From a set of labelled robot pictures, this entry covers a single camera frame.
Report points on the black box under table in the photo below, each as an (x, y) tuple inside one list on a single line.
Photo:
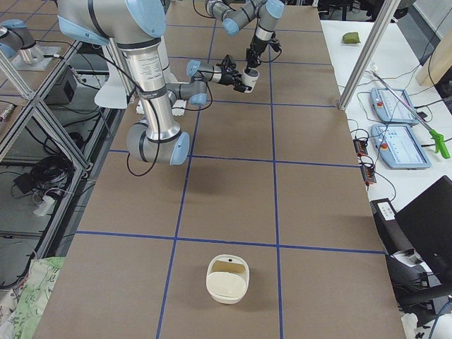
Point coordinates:
[(63, 90)]

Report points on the cream trash bin with lid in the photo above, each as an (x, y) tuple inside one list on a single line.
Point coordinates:
[(227, 278)]

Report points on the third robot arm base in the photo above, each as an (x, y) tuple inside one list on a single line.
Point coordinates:
[(21, 48)]

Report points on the aluminium frame post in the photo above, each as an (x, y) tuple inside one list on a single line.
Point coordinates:
[(378, 29)]

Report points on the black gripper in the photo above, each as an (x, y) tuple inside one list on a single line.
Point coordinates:
[(229, 77), (256, 48)]

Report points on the green patterned cloth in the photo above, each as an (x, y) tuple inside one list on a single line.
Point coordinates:
[(22, 307)]

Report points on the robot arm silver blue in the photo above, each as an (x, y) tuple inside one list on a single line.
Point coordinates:
[(267, 13), (138, 28)]

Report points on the near blue teach pendant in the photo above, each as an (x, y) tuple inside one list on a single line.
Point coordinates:
[(398, 147)]

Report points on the far blue teach pendant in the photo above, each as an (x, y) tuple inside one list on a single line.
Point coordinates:
[(388, 109)]

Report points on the white mug with HOME print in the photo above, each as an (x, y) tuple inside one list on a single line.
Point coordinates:
[(250, 79)]

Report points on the blue teach pendant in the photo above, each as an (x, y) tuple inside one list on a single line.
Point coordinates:
[(398, 147), (388, 109)]

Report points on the green cloth pouch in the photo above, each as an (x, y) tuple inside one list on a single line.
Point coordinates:
[(351, 38)]

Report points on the aluminium frame rack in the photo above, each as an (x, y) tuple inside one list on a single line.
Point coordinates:
[(49, 154)]

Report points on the metal reacher grabber tool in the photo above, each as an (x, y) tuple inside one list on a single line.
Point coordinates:
[(439, 142)]

